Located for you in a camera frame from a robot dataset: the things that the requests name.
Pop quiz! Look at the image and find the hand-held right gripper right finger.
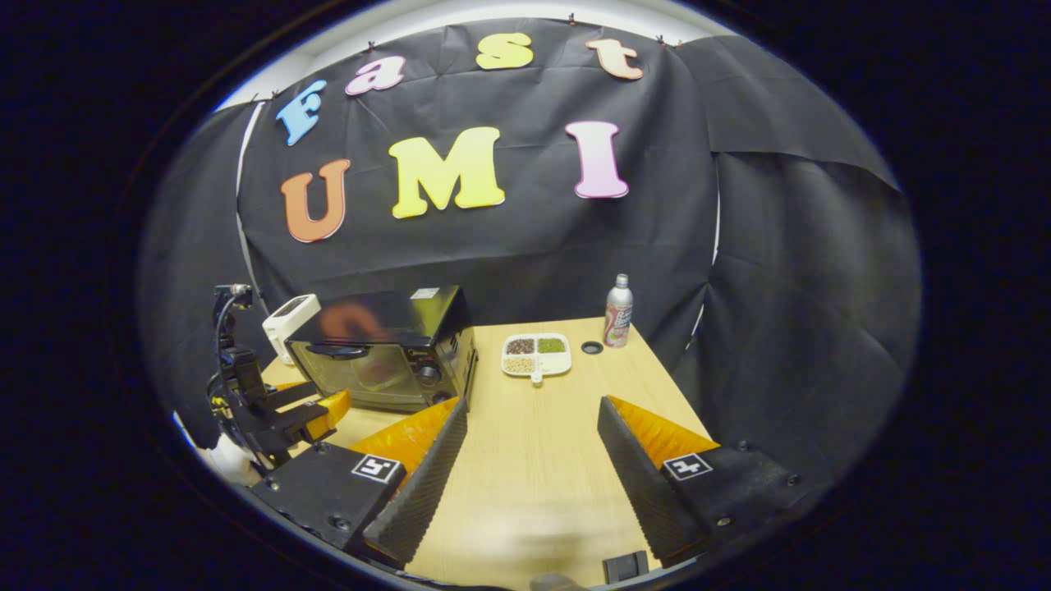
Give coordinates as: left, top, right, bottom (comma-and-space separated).
597, 396, 822, 567

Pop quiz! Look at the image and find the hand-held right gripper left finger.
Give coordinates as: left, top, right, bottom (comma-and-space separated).
250, 396, 469, 571

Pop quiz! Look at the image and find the black electric oven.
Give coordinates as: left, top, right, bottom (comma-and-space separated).
283, 286, 479, 413

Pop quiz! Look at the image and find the white toaster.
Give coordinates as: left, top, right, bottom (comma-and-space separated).
262, 294, 321, 366

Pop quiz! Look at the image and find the white divided snack plate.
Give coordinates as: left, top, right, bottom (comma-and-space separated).
502, 332, 572, 385

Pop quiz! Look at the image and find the silver drink bottle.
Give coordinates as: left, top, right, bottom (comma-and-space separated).
604, 273, 634, 349

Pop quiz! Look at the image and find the black backdrop cloth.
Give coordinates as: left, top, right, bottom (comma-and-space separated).
138, 18, 922, 493

